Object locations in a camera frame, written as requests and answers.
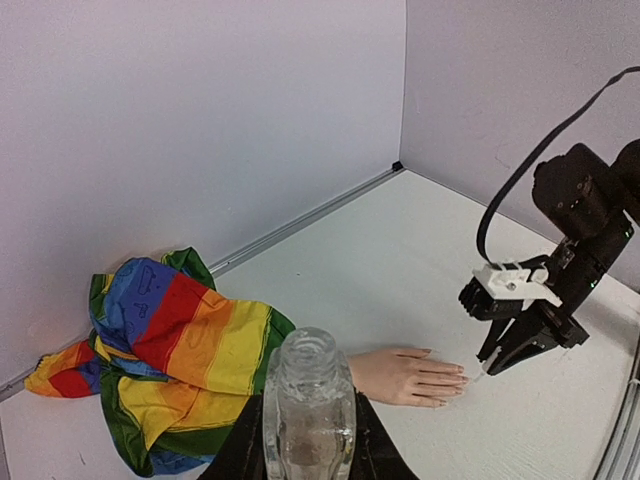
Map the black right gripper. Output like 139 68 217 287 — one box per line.
477 234 630 376

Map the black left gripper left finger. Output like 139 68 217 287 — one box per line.
198 395 265 480

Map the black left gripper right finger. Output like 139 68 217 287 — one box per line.
352 393 418 480

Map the clear nail polish bottle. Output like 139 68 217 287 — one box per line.
262 327 356 479

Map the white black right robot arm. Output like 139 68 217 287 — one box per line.
459 141 639 376

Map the mannequin hand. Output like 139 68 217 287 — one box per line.
347 348 469 409

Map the rainbow striped cloth sleeve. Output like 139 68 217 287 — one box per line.
25 248 294 478

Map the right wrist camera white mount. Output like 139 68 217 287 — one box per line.
458 255 562 321

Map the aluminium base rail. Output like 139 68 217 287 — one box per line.
594 317 639 479

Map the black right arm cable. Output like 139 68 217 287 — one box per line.
477 64 640 266

